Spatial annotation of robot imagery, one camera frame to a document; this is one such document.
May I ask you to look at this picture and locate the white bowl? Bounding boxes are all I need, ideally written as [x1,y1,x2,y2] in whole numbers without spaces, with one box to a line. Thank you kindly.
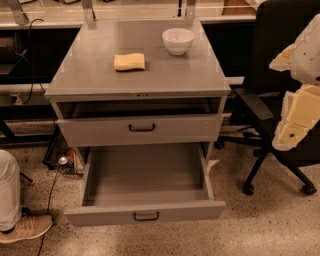
[162,28,195,56]

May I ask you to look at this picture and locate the grey top drawer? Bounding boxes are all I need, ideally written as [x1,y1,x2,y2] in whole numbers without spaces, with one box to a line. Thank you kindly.
[58,114,222,147]

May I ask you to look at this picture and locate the black hanging cable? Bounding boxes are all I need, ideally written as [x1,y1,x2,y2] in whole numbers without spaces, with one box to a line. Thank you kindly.
[13,18,48,105]

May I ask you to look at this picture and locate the grey drawer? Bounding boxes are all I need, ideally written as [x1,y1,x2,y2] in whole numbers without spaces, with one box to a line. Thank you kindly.
[65,143,225,227]
[58,114,222,147]

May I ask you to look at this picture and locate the black office chair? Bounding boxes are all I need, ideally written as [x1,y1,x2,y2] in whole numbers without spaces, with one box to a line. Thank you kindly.
[214,0,320,195]

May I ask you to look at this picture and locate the person leg white trousers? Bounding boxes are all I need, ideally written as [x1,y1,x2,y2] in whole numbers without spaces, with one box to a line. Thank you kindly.
[0,150,22,232]

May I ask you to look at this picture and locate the grey drawer cabinet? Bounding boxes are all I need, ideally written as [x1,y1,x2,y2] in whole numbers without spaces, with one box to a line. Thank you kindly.
[46,20,230,163]

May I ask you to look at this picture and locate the yellow sponge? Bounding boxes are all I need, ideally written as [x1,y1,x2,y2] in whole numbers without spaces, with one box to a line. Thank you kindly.
[113,53,145,71]

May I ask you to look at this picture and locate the silver round knob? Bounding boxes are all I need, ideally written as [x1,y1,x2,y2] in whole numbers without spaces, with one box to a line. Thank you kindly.
[58,156,68,166]

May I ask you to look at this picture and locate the tan sneaker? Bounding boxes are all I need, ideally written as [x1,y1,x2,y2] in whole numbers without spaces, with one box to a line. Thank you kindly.
[0,214,53,244]

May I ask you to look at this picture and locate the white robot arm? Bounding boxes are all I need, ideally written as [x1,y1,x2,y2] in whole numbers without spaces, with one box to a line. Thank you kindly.
[269,14,320,151]

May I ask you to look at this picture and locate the black floor cable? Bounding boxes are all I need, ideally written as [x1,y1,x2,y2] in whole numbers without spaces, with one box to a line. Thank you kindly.
[37,166,64,256]

